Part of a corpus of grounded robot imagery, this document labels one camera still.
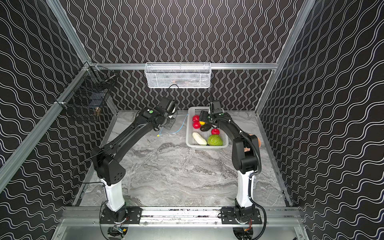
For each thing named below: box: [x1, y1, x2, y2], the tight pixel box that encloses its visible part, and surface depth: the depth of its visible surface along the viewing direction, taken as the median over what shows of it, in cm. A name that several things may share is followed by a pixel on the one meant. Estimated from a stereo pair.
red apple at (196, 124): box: [192, 121, 201, 129], surface depth 109 cm
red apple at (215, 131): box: [211, 128, 220, 135], surface depth 105 cm
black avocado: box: [200, 123, 212, 132], surface depth 108 cm
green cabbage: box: [207, 134, 224, 146], surface depth 94 cm
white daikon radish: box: [192, 132, 207, 146], surface depth 101 cm
